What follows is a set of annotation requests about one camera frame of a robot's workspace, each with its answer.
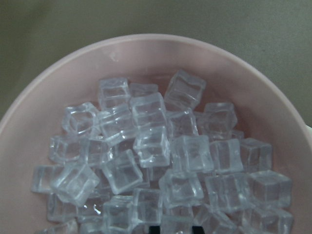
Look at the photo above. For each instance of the cream serving tray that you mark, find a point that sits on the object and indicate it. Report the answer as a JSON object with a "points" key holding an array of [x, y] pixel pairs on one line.
{"points": [[309, 130]]}

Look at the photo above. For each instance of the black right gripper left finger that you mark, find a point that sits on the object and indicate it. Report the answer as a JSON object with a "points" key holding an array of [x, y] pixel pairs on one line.
{"points": [[154, 230]]}

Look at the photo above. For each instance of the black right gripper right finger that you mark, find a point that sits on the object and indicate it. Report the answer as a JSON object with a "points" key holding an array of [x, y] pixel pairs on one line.
{"points": [[197, 230]]}

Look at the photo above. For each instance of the pink bowl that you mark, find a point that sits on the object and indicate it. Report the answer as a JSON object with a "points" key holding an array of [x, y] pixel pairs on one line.
{"points": [[263, 112]]}

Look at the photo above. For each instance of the pile of clear ice cubes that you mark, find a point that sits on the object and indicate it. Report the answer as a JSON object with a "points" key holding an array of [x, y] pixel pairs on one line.
{"points": [[139, 158]]}

